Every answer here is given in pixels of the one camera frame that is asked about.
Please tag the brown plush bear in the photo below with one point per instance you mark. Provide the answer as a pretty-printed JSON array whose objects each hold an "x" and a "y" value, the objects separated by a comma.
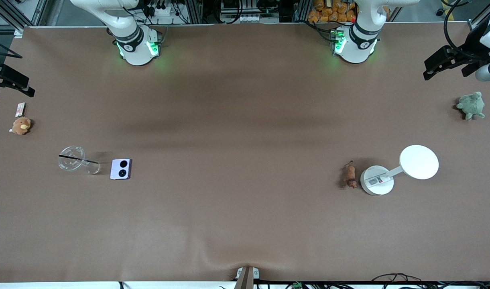
[{"x": 21, "y": 125}]

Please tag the white round desk lamp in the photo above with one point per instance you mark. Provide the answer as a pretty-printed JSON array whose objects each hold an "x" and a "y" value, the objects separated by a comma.
[{"x": 419, "y": 161}]

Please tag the white power strip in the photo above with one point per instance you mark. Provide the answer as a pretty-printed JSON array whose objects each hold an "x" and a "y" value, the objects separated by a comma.
[{"x": 164, "y": 11}]

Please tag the lilac flip phone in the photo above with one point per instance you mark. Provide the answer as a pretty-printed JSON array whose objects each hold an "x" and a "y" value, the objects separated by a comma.
[{"x": 120, "y": 169}]

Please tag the aluminium frame strut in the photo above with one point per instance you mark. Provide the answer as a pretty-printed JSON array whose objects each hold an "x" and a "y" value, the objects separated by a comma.
[{"x": 12, "y": 14}]

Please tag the small printed card box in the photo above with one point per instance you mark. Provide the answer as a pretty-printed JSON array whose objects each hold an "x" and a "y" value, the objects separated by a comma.
[{"x": 20, "y": 109}]

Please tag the long white socket strip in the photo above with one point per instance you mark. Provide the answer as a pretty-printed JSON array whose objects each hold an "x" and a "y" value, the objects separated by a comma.
[{"x": 244, "y": 18}]

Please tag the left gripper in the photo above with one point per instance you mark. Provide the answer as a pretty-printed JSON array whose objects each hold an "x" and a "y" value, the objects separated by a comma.
[{"x": 468, "y": 53}]

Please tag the green plush toy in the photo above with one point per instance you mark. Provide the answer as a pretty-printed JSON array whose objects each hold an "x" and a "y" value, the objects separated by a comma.
[{"x": 471, "y": 105}]

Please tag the orange plush toy pile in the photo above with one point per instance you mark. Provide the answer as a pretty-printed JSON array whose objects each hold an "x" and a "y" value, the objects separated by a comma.
[{"x": 329, "y": 12}]

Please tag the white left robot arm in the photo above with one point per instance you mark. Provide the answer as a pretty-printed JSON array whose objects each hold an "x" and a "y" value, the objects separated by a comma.
[{"x": 357, "y": 40}]

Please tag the black drinking straw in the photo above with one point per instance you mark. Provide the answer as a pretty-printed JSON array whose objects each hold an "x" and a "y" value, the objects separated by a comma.
[{"x": 78, "y": 159}]

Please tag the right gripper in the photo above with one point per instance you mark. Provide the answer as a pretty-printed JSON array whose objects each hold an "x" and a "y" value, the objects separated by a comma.
[{"x": 0, "y": 76}]

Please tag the clear plastic cup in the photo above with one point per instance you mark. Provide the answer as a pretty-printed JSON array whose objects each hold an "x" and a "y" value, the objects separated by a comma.
[{"x": 71, "y": 157}]

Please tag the brown lion figurine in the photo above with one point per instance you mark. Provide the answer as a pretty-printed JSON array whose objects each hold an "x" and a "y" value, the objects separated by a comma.
[{"x": 350, "y": 173}]

